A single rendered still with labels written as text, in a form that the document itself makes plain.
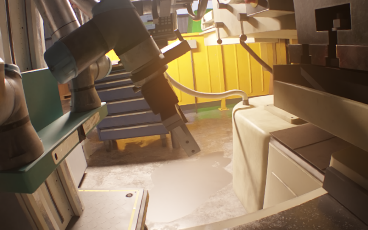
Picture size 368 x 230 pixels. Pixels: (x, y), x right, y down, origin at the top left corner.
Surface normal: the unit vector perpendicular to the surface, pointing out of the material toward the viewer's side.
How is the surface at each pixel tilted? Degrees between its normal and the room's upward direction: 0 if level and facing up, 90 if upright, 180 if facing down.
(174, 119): 98
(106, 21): 74
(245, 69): 90
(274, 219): 0
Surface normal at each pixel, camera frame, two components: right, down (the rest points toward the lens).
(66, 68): 0.56, 0.56
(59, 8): 0.70, 0.01
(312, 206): -0.09, -0.96
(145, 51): 0.55, 0.11
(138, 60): 0.11, 0.41
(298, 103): -0.98, 0.14
